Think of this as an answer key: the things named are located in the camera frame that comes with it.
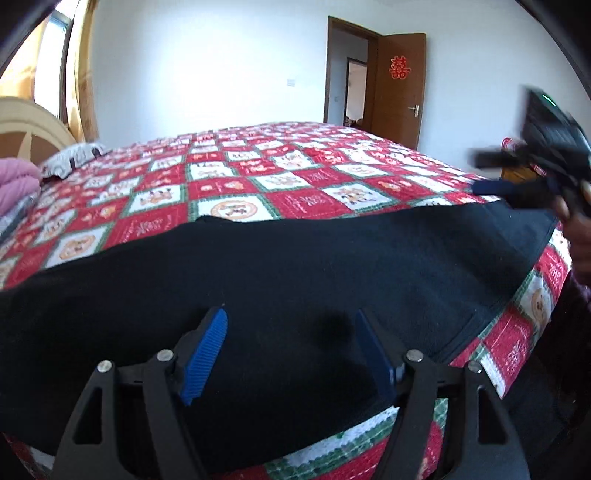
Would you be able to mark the window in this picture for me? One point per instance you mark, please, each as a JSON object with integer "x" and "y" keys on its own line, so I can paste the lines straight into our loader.
{"x": 60, "y": 60}

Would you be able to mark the pink folded blanket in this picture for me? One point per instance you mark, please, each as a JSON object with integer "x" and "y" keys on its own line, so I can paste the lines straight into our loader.
{"x": 18, "y": 182}

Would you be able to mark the red paper door decoration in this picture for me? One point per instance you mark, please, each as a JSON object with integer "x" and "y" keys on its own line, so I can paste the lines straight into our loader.
{"x": 400, "y": 68}

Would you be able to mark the black pants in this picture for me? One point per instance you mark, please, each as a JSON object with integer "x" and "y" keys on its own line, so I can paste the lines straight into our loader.
{"x": 277, "y": 277}

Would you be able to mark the brown sofa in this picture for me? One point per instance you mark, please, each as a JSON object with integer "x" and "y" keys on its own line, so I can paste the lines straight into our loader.
{"x": 354, "y": 122}

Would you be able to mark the white patterned pillow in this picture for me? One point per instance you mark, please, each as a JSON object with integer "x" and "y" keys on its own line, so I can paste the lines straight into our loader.
{"x": 74, "y": 157}

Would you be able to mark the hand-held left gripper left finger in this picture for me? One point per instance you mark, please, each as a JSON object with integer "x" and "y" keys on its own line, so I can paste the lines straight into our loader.
{"x": 206, "y": 354}

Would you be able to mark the red checkered cloth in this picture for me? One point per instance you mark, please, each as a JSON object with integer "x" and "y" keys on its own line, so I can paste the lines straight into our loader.
{"x": 511, "y": 144}

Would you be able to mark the narrow yellow curtain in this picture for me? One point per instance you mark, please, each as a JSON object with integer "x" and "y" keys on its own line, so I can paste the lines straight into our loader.
{"x": 85, "y": 69}

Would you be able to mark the cream and brown headboard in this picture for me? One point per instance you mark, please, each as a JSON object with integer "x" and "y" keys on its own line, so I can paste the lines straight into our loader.
{"x": 27, "y": 125}

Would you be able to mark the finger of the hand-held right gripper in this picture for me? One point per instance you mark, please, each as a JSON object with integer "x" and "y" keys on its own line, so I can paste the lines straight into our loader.
{"x": 501, "y": 158}
{"x": 503, "y": 188}

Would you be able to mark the brown door frame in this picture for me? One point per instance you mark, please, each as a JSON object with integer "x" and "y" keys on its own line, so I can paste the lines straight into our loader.
{"x": 328, "y": 69}

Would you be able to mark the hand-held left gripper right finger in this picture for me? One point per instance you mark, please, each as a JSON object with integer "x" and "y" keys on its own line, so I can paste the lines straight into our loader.
{"x": 374, "y": 355}

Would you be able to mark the person's right hand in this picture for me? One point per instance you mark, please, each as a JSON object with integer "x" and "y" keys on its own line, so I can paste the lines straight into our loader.
{"x": 562, "y": 206}

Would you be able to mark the red checkered printed bedspread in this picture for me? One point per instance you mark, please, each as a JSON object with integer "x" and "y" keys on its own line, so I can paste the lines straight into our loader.
{"x": 277, "y": 175}

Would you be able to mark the grey patterned pillow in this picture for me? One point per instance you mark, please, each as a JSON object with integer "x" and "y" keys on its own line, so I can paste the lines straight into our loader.
{"x": 16, "y": 219}

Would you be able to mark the brown wooden door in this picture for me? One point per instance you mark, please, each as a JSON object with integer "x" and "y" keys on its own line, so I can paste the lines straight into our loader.
{"x": 397, "y": 101}

